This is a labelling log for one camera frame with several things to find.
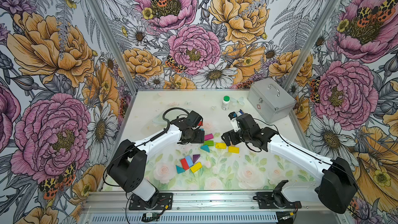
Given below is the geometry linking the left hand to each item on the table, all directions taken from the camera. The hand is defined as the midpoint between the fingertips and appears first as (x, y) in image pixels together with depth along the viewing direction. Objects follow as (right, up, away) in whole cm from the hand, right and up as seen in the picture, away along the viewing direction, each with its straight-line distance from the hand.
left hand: (195, 143), depth 86 cm
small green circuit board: (-21, -30, -13) cm, 39 cm away
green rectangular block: (+8, -2, +9) cm, 12 cm away
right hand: (+19, +4, -3) cm, 19 cm away
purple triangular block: (0, -8, 0) cm, 8 cm away
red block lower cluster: (-5, -11, 0) cm, 12 cm away
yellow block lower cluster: (+1, -13, -1) cm, 13 cm away
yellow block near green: (+14, -3, +6) cm, 16 cm away
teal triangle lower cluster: (-8, -13, -3) cm, 16 cm away
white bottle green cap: (+19, +22, +19) cm, 35 cm away
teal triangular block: (+6, -4, +5) cm, 9 cm away
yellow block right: (+22, -5, +4) cm, 23 cm away
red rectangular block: (+3, +8, +18) cm, 20 cm away
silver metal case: (+46, +24, +11) cm, 53 cm away
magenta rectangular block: (+8, +1, +11) cm, 13 cm away
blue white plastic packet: (+30, +16, +20) cm, 40 cm away
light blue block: (-3, -10, 0) cm, 10 cm away
